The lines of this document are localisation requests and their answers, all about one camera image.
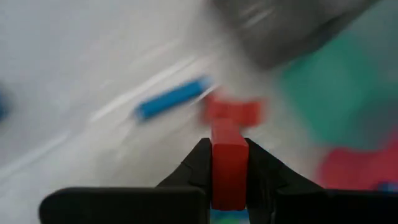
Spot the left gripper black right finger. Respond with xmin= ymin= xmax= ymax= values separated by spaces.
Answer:
xmin=245 ymin=138 xmax=398 ymax=224

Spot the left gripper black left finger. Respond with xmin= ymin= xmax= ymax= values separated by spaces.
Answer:
xmin=39 ymin=138 xmax=213 ymax=224

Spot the blue rectangular block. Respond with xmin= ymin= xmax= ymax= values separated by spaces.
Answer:
xmin=210 ymin=208 xmax=250 ymax=222

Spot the red rectangular block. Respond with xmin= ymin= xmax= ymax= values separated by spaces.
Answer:
xmin=210 ymin=118 xmax=250 ymax=212

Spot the long blue block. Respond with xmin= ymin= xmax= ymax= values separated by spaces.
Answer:
xmin=132 ymin=75 xmax=213 ymax=123

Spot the red arch block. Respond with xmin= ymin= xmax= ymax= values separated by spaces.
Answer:
xmin=201 ymin=92 xmax=266 ymax=128

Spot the red plastic tray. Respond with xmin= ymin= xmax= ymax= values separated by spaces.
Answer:
xmin=316 ymin=130 xmax=398 ymax=191

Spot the green plastic tray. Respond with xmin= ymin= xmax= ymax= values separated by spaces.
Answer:
xmin=279 ymin=6 xmax=398 ymax=151

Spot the grey plastic tray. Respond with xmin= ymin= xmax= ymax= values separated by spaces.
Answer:
xmin=207 ymin=0 xmax=381 ymax=70

